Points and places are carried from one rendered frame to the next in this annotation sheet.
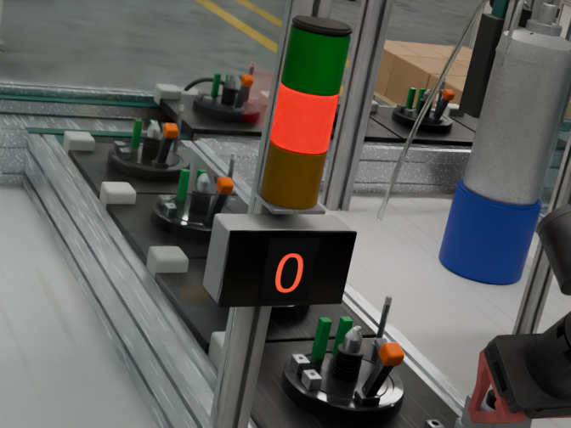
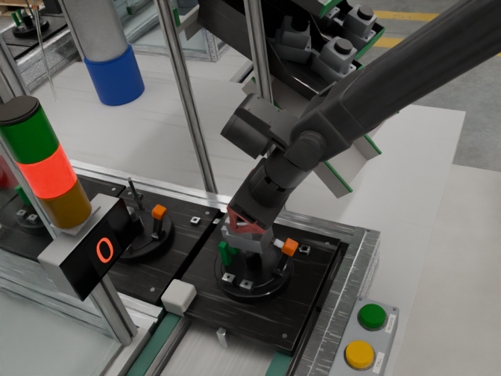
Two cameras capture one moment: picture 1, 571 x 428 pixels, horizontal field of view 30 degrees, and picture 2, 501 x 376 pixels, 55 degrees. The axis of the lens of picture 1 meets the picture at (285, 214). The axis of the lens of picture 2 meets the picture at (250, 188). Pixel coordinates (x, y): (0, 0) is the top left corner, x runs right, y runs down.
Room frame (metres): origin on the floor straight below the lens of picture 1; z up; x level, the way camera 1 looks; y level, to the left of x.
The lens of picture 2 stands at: (0.36, 0.02, 1.65)
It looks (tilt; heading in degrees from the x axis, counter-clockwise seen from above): 41 degrees down; 331
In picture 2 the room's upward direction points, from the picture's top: 11 degrees counter-clockwise
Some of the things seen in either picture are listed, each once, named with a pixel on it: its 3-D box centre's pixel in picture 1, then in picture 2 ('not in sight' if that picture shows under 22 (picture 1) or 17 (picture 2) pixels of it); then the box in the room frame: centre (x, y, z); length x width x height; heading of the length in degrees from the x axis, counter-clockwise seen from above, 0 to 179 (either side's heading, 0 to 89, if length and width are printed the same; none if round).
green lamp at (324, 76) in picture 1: (315, 59); (27, 132); (0.87, 0.00, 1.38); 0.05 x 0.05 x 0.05
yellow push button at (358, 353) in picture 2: not in sight; (359, 355); (0.63, -0.25, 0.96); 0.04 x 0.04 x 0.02
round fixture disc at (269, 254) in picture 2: not in sight; (253, 267); (0.86, -0.22, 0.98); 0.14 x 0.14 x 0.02
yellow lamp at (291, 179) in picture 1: (293, 171); (64, 200); (0.87, 0.00, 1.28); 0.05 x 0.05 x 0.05
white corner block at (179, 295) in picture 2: not in sight; (180, 298); (0.90, -0.09, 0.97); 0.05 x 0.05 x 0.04; 28
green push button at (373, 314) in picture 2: not in sight; (372, 317); (0.66, -0.31, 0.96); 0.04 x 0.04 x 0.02
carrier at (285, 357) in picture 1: (348, 358); (133, 221); (1.08, -0.10, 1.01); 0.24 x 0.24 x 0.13; 28
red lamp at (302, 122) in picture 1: (304, 116); (46, 168); (0.87, 0.00, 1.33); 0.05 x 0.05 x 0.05
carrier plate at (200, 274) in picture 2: not in sight; (255, 274); (0.86, -0.22, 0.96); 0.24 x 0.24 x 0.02; 28
